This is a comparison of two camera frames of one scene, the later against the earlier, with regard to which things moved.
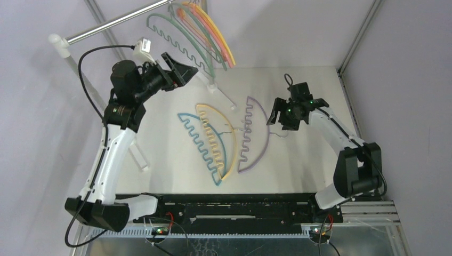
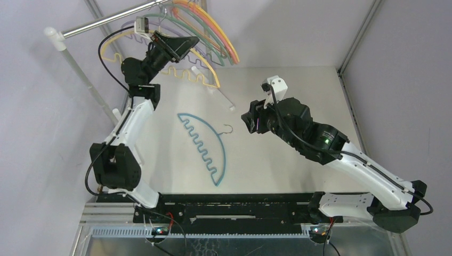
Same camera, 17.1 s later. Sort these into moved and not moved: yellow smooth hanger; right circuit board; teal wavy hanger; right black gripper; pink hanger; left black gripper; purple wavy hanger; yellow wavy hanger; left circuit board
Moved: purple wavy hanger; yellow smooth hanger; pink hanger; left black gripper; yellow wavy hanger; right black gripper; teal wavy hanger
Not moved: right circuit board; left circuit board
